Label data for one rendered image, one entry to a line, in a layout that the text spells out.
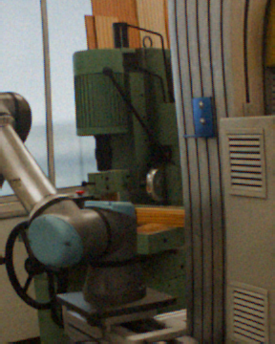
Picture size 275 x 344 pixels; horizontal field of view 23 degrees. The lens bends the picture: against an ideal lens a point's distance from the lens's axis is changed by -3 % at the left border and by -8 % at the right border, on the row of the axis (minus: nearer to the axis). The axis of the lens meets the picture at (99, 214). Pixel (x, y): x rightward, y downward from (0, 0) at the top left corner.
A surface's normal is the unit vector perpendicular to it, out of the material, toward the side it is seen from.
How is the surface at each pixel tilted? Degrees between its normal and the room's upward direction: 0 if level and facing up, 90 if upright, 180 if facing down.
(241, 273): 90
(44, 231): 95
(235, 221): 90
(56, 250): 95
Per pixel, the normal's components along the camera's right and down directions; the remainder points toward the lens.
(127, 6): 0.60, 0.01
